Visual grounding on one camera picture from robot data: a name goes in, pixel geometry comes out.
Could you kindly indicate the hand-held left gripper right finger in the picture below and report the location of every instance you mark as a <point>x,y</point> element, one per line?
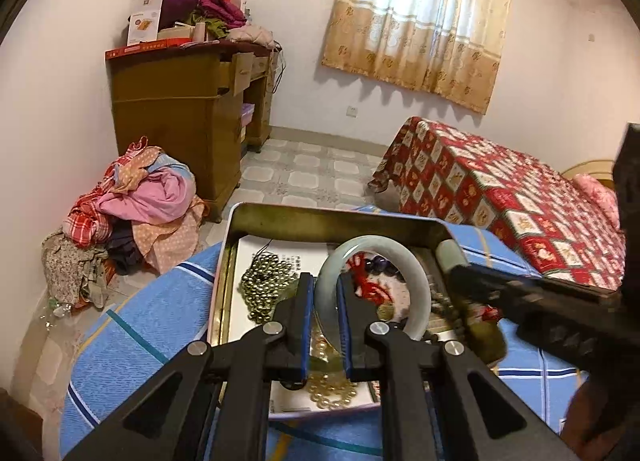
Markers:
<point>345,326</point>

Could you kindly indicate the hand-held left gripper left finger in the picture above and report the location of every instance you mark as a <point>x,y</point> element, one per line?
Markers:
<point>306,326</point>

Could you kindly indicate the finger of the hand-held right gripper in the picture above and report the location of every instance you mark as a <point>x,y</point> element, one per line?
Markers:
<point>495,286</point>

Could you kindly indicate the pale jade bangle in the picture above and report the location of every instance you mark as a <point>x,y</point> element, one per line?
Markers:
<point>415,266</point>

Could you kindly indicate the pink floral tin box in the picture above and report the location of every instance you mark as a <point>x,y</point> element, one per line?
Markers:
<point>320,221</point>

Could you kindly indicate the person's right forearm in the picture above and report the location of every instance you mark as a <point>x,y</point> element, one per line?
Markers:
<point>595,416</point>

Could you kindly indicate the red tassel charm with coin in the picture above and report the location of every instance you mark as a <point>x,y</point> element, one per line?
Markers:
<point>372,291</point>

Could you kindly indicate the bed with red patterned quilt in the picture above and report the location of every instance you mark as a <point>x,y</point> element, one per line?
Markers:
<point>480,191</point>

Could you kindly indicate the pink pillow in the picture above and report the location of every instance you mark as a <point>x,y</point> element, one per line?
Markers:
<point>600,198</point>

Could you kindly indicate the cream wooden headboard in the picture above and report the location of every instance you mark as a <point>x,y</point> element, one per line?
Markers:
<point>587,167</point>

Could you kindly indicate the blue plaid tablecloth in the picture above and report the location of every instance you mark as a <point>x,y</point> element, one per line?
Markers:
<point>140,336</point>

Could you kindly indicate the pile of clothes on floor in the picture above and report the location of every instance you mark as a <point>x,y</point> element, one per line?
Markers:
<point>150,201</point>

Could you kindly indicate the purple plastic container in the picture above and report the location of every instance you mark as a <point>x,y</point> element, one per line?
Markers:
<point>247,118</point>

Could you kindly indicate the wooden desk with clutter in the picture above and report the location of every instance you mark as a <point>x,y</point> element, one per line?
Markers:
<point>170,126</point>

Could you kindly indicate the yellow patterned curtain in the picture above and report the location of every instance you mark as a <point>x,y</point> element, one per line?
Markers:
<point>420,16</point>

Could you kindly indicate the brown board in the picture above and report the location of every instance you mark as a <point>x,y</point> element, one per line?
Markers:
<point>15,431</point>

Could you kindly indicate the flat red box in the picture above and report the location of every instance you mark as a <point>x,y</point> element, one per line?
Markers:
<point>135,48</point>

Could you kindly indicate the pile of clothes on cabinet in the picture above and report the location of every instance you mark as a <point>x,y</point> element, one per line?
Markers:
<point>220,11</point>

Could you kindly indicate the white product box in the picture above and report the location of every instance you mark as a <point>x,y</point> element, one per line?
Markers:
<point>145,18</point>

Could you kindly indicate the wall socket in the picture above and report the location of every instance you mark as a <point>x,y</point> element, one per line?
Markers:
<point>352,111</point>

